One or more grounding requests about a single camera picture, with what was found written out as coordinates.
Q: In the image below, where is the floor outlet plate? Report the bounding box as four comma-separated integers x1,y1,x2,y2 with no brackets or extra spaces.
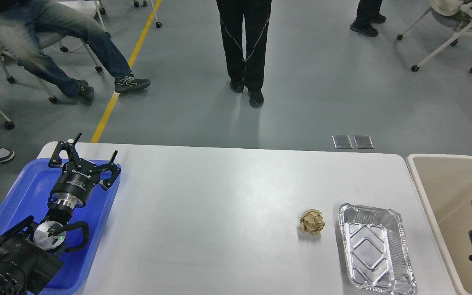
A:
332,135,353,149
353,135,374,149

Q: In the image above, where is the beige plastic bin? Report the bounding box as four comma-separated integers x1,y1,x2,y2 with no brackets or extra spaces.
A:
406,154,472,295

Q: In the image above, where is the floor outlet plate right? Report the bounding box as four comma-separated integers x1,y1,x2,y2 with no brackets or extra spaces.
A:
353,135,374,149

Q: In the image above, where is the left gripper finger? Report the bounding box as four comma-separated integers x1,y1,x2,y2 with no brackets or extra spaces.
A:
48,132,82,169
95,150,122,191

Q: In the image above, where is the standing person in black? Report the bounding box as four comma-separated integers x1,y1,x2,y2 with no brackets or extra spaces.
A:
216,0,272,108

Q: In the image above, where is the blue plastic tray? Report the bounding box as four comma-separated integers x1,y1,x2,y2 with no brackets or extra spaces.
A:
0,158,120,295

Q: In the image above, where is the floor outlet plate left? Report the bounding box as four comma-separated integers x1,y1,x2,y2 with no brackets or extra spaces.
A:
332,135,353,149

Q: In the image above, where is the white rolling chair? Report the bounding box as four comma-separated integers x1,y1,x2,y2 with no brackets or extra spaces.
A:
397,0,472,74
0,23,105,104

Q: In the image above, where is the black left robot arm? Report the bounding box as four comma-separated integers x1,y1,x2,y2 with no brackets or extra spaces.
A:
0,134,122,295

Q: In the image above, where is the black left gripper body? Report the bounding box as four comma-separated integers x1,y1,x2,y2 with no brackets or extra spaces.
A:
50,162,103,206

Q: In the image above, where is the crumpled brown paper ball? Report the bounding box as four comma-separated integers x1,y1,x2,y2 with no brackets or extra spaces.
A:
299,209,325,235

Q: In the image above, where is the aluminium foil tray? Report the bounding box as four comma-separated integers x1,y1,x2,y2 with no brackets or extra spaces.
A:
338,203,418,295

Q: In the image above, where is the white rolling chair right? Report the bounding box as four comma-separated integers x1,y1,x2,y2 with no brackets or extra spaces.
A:
397,0,472,74

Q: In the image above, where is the seated person in jeans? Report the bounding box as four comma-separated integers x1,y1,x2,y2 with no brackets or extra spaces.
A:
0,0,150,102

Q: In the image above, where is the person at top right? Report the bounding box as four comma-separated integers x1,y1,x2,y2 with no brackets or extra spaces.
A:
349,0,387,37

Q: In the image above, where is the white rolling chair left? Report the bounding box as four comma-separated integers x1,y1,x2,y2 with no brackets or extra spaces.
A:
0,23,105,104

